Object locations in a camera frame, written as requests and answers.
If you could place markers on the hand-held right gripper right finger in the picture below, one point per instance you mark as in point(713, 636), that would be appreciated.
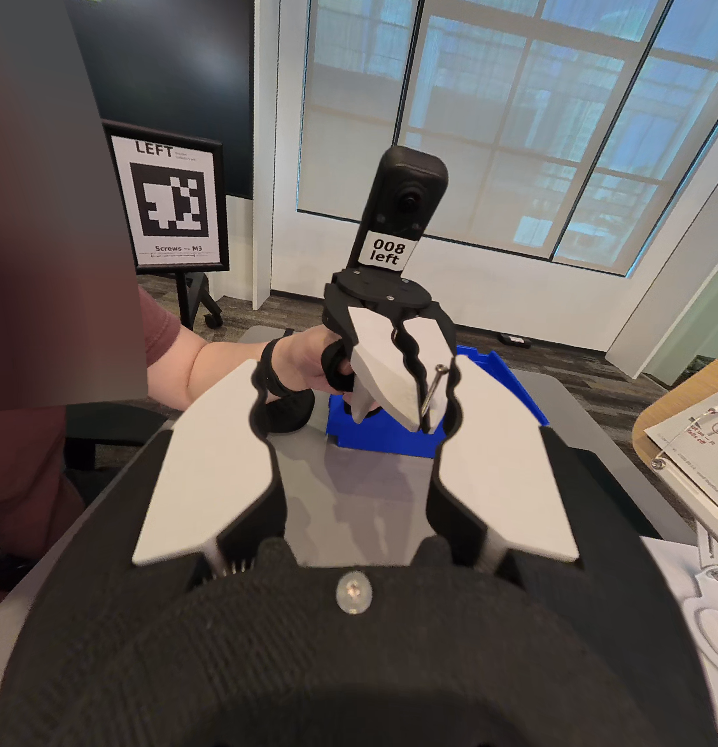
point(505, 467)

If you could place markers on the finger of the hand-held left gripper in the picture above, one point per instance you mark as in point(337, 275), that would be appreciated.
point(432, 344)
point(382, 367)

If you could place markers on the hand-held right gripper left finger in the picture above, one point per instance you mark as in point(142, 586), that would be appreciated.
point(207, 467)

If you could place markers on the long steel bolt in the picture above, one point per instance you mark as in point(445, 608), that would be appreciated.
point(433, 400)

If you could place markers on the blue plastic bin with divider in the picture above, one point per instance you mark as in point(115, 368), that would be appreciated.
point(382, 435)

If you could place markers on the person's left forearm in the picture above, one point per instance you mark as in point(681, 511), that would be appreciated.
point(219, 362)

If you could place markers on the person's left hand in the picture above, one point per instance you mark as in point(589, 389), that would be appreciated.
point(303, 362)

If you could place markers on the black floor outlet box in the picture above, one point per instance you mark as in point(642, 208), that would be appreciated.
point(513, 340)

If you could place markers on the black wrist band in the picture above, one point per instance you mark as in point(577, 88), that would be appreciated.
point(270, 373)

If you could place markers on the white framed window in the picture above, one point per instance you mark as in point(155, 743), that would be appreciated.
point(452, 87)

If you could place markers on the black sign stand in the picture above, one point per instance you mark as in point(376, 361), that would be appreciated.
point(190, 297)

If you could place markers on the papers on wooden table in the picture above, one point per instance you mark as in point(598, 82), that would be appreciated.
point(703, 449)

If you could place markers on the framed marker sign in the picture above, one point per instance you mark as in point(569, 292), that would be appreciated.
point(166, 198)

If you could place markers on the black chair frame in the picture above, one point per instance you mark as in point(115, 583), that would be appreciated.
point(102, 426)

